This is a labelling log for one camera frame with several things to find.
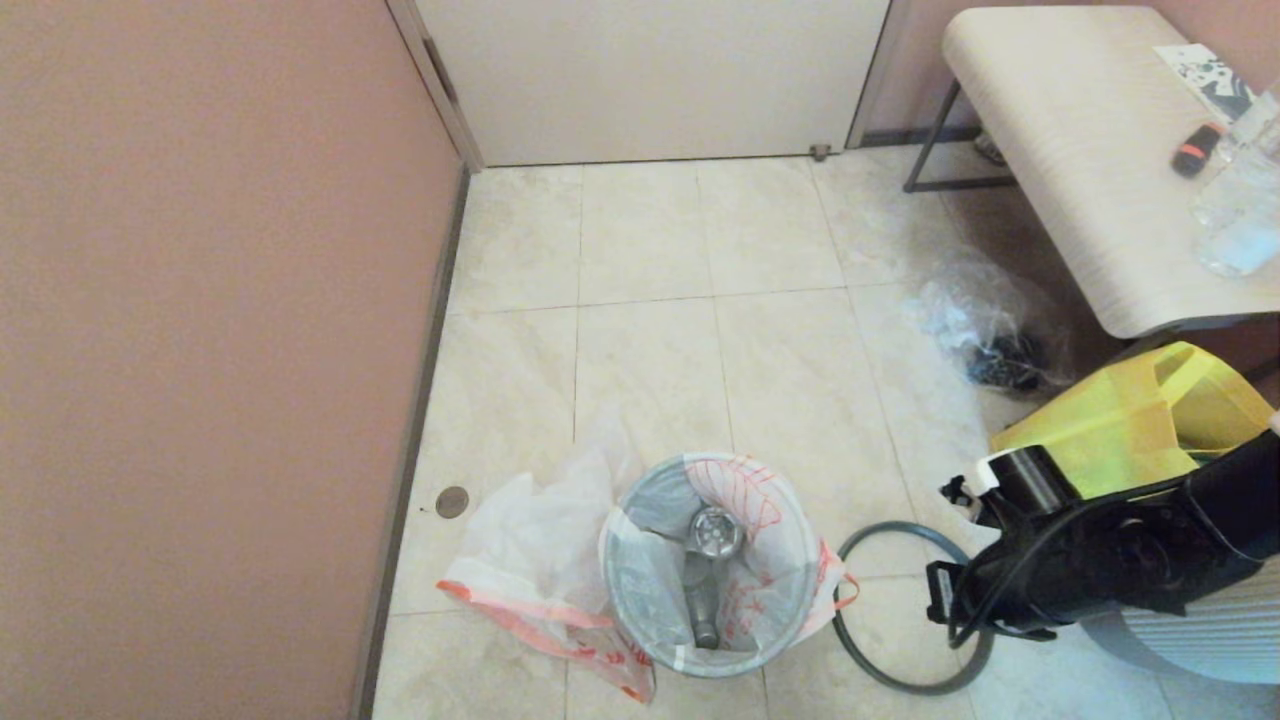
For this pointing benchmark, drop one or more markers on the clear empty plastic bottle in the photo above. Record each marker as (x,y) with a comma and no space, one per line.
(706,580)

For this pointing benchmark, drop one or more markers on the clear water bottle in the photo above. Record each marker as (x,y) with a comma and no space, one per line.
(1240,220)

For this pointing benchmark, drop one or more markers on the round metal floor plate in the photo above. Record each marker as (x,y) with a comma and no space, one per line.
(452,502)

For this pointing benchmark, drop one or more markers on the beige door jamb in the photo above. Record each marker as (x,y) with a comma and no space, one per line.
(449,110)
(877,75)

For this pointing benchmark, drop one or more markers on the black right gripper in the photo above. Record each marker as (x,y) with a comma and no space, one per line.
(1015,580)

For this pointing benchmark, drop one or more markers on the white plastic bag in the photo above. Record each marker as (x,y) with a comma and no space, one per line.
(770,590)

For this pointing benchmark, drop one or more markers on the pale gray ribbed cylinder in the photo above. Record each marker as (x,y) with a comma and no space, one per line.
(1200,650)

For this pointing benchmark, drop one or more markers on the black and white leaflet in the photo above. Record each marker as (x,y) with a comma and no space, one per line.
(1205,78)

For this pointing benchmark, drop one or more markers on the yellow fabric tote bag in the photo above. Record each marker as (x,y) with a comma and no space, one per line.
(1120,430)

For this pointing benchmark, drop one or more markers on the beige wood-grain table top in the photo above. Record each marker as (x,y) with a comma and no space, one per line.
(1080,160)

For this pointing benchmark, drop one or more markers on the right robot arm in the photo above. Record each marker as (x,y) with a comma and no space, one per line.
(1200,520)

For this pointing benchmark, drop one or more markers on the crumpled white red-print bag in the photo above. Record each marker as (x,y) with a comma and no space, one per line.
(540,550)

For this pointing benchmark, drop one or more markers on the white door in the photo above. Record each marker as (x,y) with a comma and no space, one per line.
(650,80)

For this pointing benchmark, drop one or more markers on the clear bag with dark contents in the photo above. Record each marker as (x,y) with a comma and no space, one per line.
(985,315)

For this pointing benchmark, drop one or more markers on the black metal table frame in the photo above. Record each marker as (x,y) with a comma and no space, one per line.
(960,184)

